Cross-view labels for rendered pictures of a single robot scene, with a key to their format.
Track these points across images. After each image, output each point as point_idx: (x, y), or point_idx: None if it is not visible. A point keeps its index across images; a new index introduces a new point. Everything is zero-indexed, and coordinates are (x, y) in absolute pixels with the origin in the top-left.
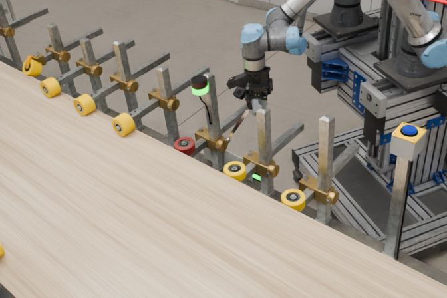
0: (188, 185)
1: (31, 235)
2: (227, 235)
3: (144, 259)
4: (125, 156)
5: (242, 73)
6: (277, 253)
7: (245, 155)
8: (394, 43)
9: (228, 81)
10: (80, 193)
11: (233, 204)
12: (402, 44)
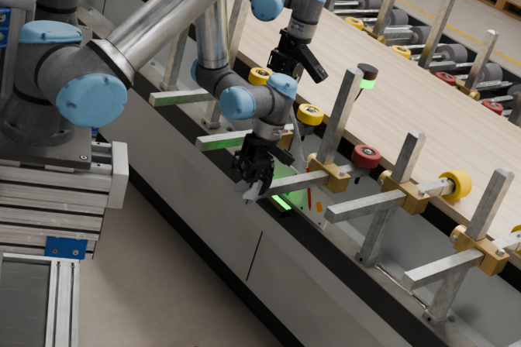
0: (362, 118)
1: (508, 142)
2: (329, 79)
3: (399, 94)
4: (439, 169)
5: (309, 59)
6: None
7: (289, 132)
8: None
9: (326, 72)
10: (477, 155)
11: (319, 91)
12: (75, 5)
